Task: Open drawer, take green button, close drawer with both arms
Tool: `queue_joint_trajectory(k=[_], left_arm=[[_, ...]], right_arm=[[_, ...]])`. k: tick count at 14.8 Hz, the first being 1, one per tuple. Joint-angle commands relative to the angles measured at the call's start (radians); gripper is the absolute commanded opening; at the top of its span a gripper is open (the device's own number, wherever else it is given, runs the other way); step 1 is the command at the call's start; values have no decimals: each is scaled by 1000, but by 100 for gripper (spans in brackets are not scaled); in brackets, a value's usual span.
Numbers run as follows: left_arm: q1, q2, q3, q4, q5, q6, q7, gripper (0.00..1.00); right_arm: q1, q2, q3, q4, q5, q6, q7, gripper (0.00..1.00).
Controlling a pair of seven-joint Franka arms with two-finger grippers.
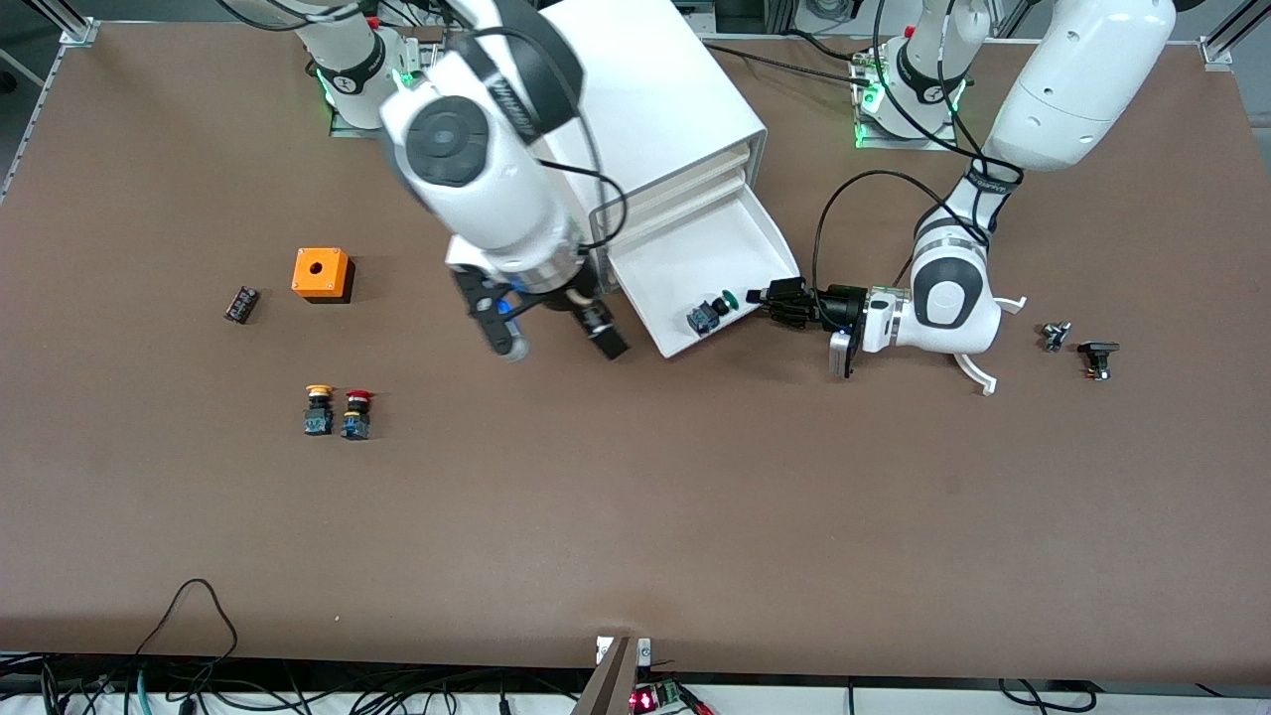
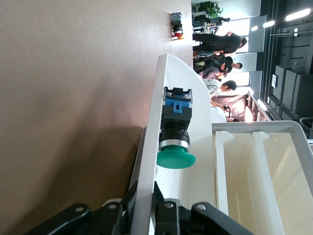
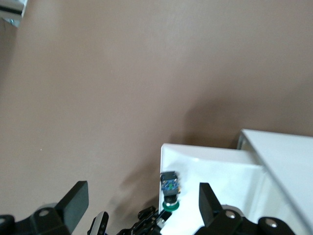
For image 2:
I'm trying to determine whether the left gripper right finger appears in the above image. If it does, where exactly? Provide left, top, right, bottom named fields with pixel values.
left=152, top=181, right=255, bottom=235

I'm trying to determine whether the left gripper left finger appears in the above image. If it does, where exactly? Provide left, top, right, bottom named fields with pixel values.
left=24, top=182, right=137, bottom=235

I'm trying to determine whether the green mushroom push button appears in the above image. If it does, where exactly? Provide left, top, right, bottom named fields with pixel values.
left=156, top=86, right=196, bottom=170

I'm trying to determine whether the white plastic tray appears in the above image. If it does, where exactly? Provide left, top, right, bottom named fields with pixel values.
left=129, top=54, right=213, bottom=235

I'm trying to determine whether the red mushroom push button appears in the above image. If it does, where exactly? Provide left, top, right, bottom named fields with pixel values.
left=170, top=12, right=183, bottom=37

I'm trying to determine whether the black draped work table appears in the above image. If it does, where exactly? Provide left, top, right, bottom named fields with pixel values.
left=211, top=92, right=272, bottom=122

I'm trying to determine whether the person in white shirt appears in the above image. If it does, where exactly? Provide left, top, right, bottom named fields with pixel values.
left=202, top=78, right=238, bottom=96

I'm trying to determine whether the seated person black t-shirt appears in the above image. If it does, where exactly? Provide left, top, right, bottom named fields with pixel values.
left=212, top=55, right=243, bottom=74

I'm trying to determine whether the person in black bending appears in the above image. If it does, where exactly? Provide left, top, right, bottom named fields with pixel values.
left=193, top=31, right=248, bottom=55

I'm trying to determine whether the green potted plant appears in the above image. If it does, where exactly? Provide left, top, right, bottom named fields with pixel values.
left=197, top=0, right=224, bottom=19

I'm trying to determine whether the long ceiling light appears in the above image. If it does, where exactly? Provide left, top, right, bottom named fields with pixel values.
left=285, top=8, right=311, bottom=22

